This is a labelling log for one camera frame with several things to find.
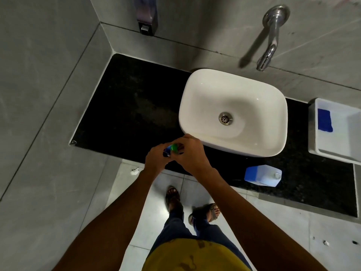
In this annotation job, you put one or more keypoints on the person's right forearm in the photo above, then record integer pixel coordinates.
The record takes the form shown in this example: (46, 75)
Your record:
(253, 222)

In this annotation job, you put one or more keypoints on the person's sandal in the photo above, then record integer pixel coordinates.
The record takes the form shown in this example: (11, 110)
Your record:
(172, 198)
(203, 214)

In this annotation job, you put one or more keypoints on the blue bottle with green cap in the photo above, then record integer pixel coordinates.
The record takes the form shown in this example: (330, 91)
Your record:
(172, 149)

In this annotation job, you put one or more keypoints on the person's right fingers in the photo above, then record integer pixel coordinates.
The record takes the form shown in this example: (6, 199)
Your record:
(180, 143)

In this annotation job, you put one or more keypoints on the chrome wall tap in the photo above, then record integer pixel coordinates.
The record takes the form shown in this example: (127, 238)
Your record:
(272, 33)

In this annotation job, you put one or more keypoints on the wall soap dispenser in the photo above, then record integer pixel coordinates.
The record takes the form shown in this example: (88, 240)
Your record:
(145, 14)

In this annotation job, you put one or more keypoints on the white rectangular tray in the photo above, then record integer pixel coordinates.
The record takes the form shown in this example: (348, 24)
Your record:
(337, 131)

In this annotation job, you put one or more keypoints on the white bottle with blue label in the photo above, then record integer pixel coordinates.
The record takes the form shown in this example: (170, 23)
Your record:
(262, 175)

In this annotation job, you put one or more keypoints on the person's right hand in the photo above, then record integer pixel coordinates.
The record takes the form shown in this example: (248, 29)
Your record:
(192, 155)

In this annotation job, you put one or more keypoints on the person's left sandal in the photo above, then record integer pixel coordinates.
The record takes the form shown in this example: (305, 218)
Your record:
(172, 198)

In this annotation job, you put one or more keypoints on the person's left hand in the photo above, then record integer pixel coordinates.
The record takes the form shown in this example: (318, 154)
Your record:
(153, 160)

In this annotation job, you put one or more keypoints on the metal sink drain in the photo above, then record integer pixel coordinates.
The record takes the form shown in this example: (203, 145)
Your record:
(225, 119)

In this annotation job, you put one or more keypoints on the person's blue trousers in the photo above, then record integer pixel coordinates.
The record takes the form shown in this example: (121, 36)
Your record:
(187, 227)

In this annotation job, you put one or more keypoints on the person's left fingers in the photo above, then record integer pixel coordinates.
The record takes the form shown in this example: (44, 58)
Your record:
(165, 150)

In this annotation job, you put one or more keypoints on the person's left forearm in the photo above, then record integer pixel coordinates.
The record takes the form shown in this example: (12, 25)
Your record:
(110, 220)

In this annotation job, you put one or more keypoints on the person's right sandal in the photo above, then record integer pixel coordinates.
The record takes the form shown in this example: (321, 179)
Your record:
(203, 214)

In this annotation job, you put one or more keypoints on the person's yellow shirt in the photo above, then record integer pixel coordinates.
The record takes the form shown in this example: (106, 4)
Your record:
(194, 255)

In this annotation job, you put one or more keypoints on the blue cloth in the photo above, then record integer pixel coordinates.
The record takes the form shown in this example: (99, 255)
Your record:
(325, 120)

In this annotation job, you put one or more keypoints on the white ceramic wash basin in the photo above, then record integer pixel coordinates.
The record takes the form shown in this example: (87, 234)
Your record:
(232, 111)

